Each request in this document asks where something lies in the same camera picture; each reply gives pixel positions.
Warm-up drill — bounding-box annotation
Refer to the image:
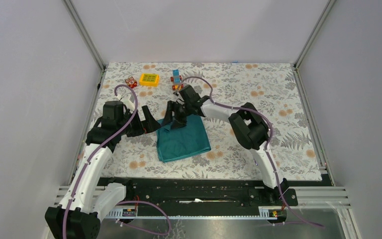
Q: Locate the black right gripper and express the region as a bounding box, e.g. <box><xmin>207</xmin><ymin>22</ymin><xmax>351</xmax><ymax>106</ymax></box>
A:
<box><xmin>161</xmin><ymin>100</ymin><xmax>192</xmax><ymax>130</ymax></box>

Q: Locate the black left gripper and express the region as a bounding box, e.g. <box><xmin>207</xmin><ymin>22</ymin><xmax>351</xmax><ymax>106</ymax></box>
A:
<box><xmin>117</xmin><ymin>105</ymin><xmax>160</xmax><ymax>136</ymax></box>

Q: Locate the teal cloth napkin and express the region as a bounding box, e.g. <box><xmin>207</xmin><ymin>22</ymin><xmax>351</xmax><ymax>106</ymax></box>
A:
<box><xmin>156</xmin><ymin>115</ymin><xmax>211</xmax><ymax>163</ymax></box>

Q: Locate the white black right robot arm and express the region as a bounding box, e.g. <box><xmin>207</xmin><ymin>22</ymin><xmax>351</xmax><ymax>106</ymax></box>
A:
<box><xmin>162</xmin><ymin>85</ymin><xmax>285</xmax><ymax>205</ymax></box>

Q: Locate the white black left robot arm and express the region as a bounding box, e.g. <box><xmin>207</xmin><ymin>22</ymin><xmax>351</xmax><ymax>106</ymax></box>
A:
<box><xmin>45</xmin><ymin>101</ymin><xmax>161</xmax><ymax>239</ymax></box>

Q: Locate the blue orange toy car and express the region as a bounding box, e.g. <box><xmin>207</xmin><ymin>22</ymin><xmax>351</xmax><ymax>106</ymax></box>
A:
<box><xmin>170</xmin><ymin>69</ymin><xmax>184</xmax><ymax>91</ymax></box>

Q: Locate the yellow toy brick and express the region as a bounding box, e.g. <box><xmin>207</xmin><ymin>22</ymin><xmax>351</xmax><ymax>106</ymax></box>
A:
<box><xmin>139</xmin><ymin>73</ymin><xmax>160</xmax><ymax>87</ymax></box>

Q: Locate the red owl toy block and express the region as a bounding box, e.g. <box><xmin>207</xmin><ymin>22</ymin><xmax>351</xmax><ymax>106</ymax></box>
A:
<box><xmin>125</xmin><ymin>76</ymin><xmax>139</xmax><ymax>89</ymax></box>

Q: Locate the floral patterned table mat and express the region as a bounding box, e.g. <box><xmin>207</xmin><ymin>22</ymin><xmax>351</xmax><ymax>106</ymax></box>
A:
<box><xmin>91</xmin><ymin>62</ymin><xmax>321</xmax><ymax>181</ymax></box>

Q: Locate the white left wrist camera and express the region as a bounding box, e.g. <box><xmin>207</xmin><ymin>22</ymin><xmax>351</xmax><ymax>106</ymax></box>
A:
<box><xmin>116</xmin><ymin>93</ymin><xmax>136</xmax><ymax>111</ymax></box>

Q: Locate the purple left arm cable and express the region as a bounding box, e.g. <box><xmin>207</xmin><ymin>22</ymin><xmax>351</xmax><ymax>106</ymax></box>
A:
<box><xmin>61</xmin><ymin>84</ymin><xmax>172</xmax><ymax>239</ymax></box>

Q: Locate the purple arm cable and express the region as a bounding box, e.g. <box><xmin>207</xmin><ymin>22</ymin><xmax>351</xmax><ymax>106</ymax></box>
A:
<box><xmin>61</xmin><ymin>84</ymin><xmax>172</xmax><ymax>239</ymax></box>
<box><xmin>181</xmin><ymin>76</ymin><xmax>325</xmax><ymax>228</ymax></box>

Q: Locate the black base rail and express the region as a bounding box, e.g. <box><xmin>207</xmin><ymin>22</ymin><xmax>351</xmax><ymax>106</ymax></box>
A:
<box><xmin>97</xmin><ymin>177</ymin><xmax>298</xmax><ymax>217</ymax></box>

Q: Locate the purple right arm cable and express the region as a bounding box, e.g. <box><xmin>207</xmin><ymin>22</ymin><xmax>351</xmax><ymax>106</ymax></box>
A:
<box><xmin>181</xmin><ymin>76</ymin><xmax>325</xmax><ymax>228</ymax></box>

